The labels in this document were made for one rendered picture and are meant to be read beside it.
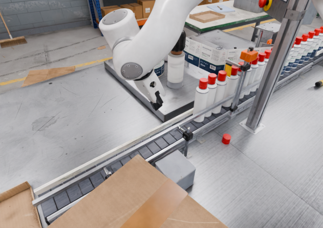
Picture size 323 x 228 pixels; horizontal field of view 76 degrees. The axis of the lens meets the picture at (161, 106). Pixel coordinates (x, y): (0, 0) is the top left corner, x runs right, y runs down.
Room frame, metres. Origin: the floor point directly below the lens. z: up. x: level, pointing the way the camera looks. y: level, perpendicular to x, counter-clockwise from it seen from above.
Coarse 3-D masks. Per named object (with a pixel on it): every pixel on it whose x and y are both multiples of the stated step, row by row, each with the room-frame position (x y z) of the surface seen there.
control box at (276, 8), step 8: (272, 0) 0.80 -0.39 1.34; (280, 0) 0.74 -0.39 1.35; (288, 0) 0.70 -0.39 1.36; (264, 8) 0.83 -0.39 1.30; (272, 8) 0.78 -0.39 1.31; (280, 8) 0.73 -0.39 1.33; (312, 8) 0.69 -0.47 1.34; (272, 16) 0.76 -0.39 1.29; (280, 16) 0.71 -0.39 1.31; (304, 16) 0.69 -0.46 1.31; (312, 16) 0.69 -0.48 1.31; (304, 24) 0.69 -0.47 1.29
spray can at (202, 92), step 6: (204, 78) 0.69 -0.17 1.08; (204, 84) 0.66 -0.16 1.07; (198, 90) 0.67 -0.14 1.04; (204, 90) 0.66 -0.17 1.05; (198, 96) 0.66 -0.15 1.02; (204, 96) 0.66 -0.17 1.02; (198, 102) 0.66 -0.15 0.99; (204, 102) 0.66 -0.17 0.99; (198, 108) 0.66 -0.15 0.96; (204, 108) 0.66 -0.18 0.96; (204, 114) 0.67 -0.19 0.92; (198, 120) 0.65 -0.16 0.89
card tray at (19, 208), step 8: (24, 184) 0.37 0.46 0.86; (8, 192) 0.35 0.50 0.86; (16, 192) 0.36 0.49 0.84; (24, 192) 0.36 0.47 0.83; (32, 192) 0.36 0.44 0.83; (0, 200) 0.33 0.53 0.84; (8, 200) 0.33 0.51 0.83; (16, 200) 0.33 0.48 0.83; (24, 200) 0.33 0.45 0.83; (32, 200) 0.33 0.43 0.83; (0, 208) 0.31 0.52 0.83; (8, 208) 0.31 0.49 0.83; (16, 208) 0.31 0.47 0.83; (24, 208) 0.31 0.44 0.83; (32, 208) 0.31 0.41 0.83; (0, 216) 0.28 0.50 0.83; (8, 216) 0.28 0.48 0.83; (16, 216) 0.28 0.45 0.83; (24, 216) 0.28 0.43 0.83; (32, 216) 0.28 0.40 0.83; (0, 224) 0.26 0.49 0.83; (8, 224) 0.26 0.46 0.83; (16, 224) 0.26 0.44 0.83; (24, 224) 0.26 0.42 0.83; (32, 224) 0.26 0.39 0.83; (40, 224) 0.26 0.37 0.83
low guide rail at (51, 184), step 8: (192, 112) 0.70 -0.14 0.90; (176, 120) 0.64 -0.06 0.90; (160, 128) 0.59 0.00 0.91; (144, 136) 0.55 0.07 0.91; (128, 144) 0.51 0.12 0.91; (112, 152) 0.47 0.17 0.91; (96, 160) 0.43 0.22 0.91; (80, 168) 0.40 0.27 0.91; (64, 176) 0.37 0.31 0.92; (72, 176) 0.38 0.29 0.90; (48, 184) 0.34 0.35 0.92; (56, 184) 0.35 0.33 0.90; (40, 192) 0.32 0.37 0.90
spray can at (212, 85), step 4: (208, 76) 0.71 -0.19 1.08; (212, 76) 0.70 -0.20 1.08; (216, 76) 0.71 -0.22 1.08; (208, 80) 0.71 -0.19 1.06; (212, 80) 0.70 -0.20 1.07; (208, 84) 0.70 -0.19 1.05; (212, 84) 0.70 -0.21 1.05; (216, 84) 0.71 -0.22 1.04; (208, 88) 0.69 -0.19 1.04; (212, 88) 0.69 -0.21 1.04; (216, 88) 0.70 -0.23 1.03; (212, 92) 0.69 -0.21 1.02; (208, 96) 0.69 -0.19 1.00; (212, 96) 0.69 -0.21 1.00; (208, 100) 0.69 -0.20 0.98; (212, 100) 0.69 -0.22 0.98; (208, 104) 0.69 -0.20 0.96; (212, 104) 0.70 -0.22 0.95; (208, 112) 0.69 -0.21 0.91; (204, 116) 0.69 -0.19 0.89; (208, 116) 0.69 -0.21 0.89
